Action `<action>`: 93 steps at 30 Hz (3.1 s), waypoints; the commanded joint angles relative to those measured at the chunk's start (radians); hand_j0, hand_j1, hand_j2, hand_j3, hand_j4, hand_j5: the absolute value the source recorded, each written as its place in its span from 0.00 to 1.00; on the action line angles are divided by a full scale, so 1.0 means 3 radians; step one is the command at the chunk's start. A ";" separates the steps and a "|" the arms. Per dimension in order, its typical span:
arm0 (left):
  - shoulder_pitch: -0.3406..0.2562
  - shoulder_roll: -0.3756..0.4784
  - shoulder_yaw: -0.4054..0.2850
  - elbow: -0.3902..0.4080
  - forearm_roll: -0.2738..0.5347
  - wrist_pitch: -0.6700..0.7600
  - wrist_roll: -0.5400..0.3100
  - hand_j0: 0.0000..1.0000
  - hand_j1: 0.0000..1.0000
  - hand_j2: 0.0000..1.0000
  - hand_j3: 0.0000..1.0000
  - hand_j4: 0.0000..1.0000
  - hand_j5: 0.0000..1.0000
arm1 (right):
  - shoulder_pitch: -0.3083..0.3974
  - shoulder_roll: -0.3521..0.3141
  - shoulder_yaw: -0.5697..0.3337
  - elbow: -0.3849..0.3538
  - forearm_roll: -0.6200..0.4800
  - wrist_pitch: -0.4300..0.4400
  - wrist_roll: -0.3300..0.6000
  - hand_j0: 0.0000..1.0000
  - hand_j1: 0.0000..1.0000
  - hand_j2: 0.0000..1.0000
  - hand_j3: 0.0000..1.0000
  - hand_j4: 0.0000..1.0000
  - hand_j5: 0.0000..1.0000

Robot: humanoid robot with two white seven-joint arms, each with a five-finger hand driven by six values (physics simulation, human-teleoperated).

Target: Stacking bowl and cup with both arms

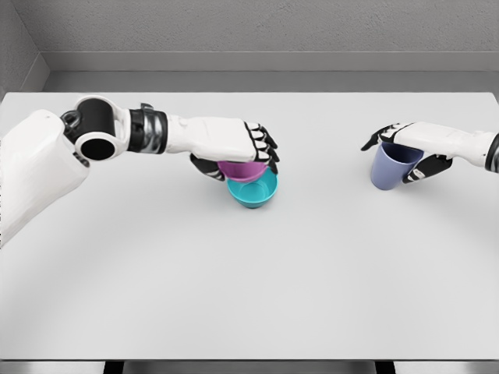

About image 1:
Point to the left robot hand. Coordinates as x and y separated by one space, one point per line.
226 138

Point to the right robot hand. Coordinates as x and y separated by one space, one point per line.
423 140

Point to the purple bowl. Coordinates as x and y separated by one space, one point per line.
241 170

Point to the lavender blue cup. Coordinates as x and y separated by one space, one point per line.
391 167

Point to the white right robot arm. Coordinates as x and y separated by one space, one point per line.
485 150

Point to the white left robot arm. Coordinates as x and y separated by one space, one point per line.
35 163

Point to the teal bowl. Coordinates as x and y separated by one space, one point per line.
253 192

